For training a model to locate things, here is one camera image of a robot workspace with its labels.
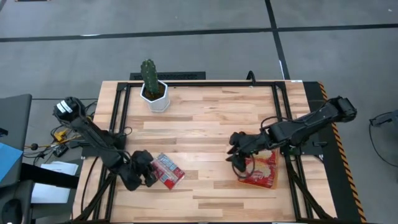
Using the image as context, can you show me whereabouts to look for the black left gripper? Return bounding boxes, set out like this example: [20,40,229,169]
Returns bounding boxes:
[130,149,158,187]

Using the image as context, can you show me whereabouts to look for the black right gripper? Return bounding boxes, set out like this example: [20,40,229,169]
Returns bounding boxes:
[226,131,271,174]

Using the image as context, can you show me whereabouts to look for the red popcorn bag blue-white panel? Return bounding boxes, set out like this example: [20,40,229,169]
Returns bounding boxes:
[151,152,186,190]

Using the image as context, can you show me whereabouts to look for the orange plastic tray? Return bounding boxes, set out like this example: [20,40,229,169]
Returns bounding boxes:
[238,148,280,190]

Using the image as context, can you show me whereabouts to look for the white hexagonal plant pot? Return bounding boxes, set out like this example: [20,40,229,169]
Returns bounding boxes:
[139,80,171,113]

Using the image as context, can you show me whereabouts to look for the small black device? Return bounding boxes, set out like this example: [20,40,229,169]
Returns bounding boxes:
[53,144,70,158]

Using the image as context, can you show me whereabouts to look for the green cactus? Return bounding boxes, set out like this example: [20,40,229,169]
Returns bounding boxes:
[140,58,160,96]

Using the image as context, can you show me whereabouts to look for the white paper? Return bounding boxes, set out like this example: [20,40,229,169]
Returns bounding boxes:
[30,161,79,205]

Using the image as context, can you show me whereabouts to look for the black mat with hazard stripes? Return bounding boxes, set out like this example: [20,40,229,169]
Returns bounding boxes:
[303,81,368,224]

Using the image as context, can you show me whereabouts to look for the black bar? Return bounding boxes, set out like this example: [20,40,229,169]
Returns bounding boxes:
[20,163,80,190]

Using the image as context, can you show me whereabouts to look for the blue sheet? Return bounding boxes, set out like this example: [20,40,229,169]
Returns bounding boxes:
[0,142,24,183]

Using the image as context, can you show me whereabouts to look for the black computer mouse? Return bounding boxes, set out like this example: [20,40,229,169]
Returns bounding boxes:
[1,198,23,224]

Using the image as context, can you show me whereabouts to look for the black aluminium table frame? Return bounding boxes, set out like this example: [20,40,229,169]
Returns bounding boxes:
[73,81,335,223]

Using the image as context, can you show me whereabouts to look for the yellow cable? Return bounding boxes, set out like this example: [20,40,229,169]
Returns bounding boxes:
[53,124,85,144]

